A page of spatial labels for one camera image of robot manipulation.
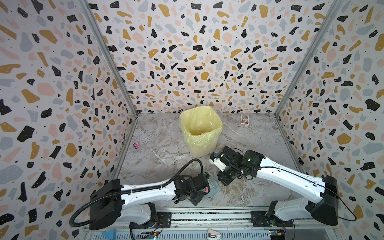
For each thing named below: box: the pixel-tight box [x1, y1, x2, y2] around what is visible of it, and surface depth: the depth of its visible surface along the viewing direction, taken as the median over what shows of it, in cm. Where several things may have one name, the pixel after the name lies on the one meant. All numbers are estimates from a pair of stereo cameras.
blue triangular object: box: [102, 229, 117, 240], surface depth 70 cm
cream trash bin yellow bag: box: [179, 105, 223, 158], surface depth 89 cm
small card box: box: [240, 115, 250, 126], surface depth 119 cm
